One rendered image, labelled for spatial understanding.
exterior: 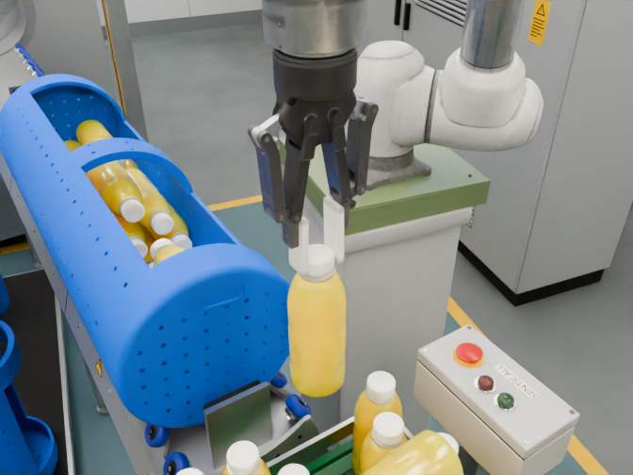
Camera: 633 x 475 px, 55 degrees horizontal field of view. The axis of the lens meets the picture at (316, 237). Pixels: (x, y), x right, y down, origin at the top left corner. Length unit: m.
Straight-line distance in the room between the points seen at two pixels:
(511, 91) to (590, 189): 1.39
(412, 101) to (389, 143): 0.10
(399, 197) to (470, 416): 0.57
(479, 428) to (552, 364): 1.69
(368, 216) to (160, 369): 0.59
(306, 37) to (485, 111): 0.77
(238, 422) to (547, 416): 0.42
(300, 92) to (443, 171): 0.91
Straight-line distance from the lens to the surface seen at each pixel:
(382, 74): 1.26
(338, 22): 0.52
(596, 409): 2.44
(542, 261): 2.65
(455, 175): 1.41
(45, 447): 2.10
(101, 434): 2.29
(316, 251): 0.67
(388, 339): 1.55
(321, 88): 0.54
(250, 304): 0.87
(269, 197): 0.58
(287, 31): 0.52
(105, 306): 0.89
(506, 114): 1.25
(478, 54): 1.20
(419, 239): 1.39
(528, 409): 0.86
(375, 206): 1.27
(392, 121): 1.28
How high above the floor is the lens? 1.73
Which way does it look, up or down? 35 degrees down
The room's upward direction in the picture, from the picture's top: straight up
